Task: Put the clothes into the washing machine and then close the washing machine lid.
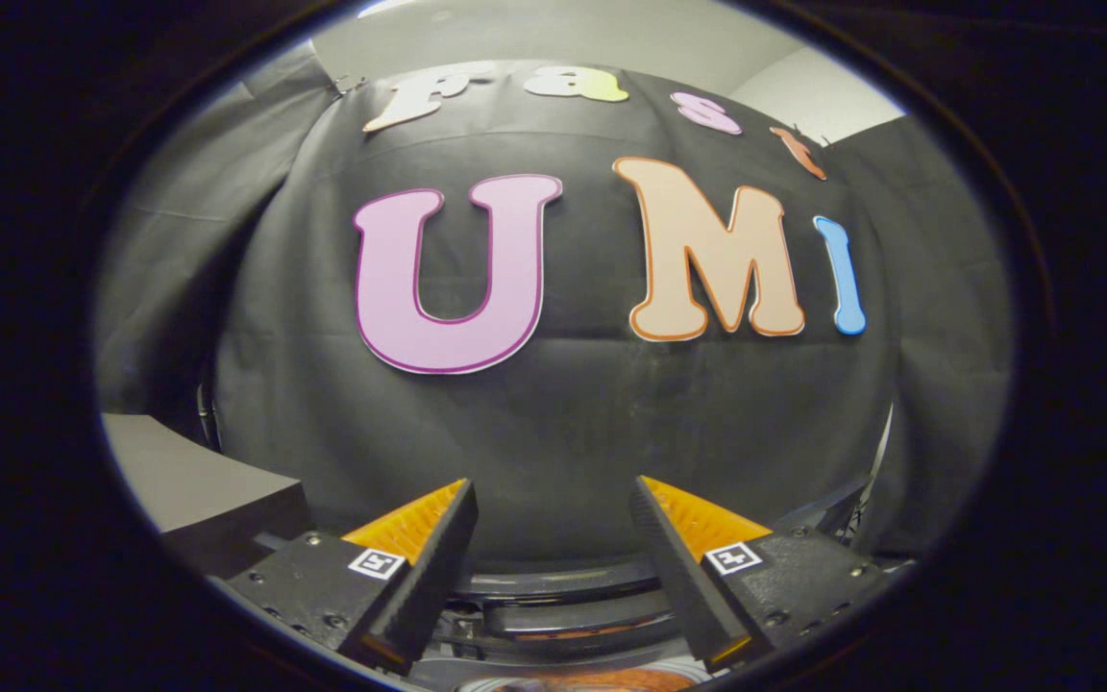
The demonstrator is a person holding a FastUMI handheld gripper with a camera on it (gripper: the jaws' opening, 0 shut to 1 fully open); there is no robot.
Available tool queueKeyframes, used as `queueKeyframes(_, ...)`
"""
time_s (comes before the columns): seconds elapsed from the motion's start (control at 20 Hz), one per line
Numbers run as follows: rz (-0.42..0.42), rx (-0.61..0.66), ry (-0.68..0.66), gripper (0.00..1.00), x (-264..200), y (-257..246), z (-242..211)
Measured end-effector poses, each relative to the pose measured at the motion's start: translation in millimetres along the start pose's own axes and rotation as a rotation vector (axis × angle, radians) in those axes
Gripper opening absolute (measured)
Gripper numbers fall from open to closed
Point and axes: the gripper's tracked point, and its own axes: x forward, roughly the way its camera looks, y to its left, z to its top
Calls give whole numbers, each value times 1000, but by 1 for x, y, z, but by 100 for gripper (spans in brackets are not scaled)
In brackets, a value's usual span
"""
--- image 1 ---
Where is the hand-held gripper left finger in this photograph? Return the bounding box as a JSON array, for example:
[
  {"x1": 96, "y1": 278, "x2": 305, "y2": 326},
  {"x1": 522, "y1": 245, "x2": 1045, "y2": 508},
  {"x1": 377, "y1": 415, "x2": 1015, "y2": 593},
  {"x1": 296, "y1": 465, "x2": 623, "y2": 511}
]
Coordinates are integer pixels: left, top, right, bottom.
[{"x1": 208, "y1": 478, "x2": 480, "y2": 677}]

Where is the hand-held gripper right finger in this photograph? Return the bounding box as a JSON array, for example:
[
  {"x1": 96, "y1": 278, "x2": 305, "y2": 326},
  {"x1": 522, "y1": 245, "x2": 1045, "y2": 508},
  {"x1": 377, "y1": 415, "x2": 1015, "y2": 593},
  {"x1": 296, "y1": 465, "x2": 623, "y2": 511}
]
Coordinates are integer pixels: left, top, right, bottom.
[{"x1": 628, "y1": 475, "x2": 900, "y2": 674}]

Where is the grey washing machine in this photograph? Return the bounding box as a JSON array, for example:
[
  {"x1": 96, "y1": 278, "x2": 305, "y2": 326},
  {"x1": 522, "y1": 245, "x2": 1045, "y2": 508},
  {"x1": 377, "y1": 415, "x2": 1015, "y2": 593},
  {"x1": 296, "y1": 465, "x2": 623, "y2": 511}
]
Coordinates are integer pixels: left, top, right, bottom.
[{"x1": 409, "y1": 605, "x2": 708, "y2": 692}]

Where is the black backdrop cloth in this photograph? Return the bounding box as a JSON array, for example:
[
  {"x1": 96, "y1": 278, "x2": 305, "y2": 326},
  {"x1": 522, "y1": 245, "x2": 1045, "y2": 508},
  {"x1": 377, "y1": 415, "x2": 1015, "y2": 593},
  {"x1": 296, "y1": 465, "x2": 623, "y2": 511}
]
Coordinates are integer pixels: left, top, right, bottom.
[{"x1": 92, "y1": 58, "x2": 1014, "y2": 568}]

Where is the black light stand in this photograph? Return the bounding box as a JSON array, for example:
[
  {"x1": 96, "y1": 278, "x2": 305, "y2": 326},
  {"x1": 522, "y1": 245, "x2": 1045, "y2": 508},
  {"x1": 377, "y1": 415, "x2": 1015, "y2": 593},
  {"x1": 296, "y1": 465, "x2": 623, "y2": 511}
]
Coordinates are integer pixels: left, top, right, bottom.
[{"x1": 842, "y1": 404, "x2": 897, "y2": 558}]

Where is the white cabinet with grey top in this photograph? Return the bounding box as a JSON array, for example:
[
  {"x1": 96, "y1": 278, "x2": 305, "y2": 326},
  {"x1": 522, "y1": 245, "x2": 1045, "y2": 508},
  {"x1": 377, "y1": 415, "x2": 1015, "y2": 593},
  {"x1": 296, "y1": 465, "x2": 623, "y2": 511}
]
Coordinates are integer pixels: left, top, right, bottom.
[{"x1": 102, "y1": 413, "x2": 312, "y2": 578}]

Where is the dark metal stand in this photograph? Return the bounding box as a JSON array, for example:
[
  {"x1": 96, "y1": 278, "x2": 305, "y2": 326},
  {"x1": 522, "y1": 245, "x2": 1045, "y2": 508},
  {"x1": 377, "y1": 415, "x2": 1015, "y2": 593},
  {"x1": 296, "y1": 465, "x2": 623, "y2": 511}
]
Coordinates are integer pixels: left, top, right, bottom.
[{"x1": 196, "y1": 383, "x2": 225, "y2": 451}]

